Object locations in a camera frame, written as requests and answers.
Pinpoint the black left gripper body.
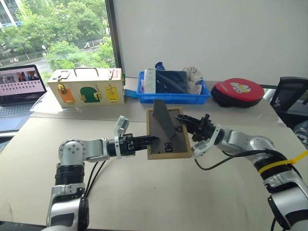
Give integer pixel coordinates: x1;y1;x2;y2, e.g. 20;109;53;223
119;133;137;157

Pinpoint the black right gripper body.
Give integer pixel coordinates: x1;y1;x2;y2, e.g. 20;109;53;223
191;114;217;143

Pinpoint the wooden picture frame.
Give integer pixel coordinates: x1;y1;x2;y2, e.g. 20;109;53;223
146;99;193;161

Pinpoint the blue plastic bin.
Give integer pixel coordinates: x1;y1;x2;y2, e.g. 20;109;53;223
136;70;212;105

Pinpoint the white crumpled plastic bag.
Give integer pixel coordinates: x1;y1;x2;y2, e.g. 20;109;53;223
182;66;205;95

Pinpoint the dark blue pouch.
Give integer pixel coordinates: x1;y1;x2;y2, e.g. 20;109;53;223
155;70;190;95

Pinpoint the red round cartoon case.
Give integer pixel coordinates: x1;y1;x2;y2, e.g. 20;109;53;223
210;77;265;108

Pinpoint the blue plastic object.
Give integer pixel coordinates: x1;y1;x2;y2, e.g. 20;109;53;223
154;61;167;72

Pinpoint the wooden lock box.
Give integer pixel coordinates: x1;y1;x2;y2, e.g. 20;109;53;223
47;67;126;108

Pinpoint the yellow zip tie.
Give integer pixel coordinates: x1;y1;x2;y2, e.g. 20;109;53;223
258;150;308;174

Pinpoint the black office chair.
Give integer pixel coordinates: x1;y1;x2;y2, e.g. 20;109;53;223
269;77;308;128

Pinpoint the dark plastic bag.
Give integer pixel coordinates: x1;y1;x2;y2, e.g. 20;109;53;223
293;119;308;149

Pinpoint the open laptop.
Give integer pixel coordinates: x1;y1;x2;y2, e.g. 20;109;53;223
0;64;48;132

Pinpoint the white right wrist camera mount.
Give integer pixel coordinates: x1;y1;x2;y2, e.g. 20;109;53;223
191;123;226;159

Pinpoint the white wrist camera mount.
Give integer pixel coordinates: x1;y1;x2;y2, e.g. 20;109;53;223
191;123;226;159
113;115;131;160

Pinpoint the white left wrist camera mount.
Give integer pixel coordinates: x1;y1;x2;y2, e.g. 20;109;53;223
113;115;131;160

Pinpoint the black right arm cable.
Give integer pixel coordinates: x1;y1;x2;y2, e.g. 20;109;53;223
194;148;274;171

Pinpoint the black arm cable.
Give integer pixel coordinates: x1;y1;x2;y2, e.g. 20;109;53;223
77;160;107;231
194;148;274;171

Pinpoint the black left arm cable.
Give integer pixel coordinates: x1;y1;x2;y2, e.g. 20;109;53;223
77;160;107;231

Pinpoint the black window frame post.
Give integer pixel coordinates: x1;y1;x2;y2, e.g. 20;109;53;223
104;0;122;71

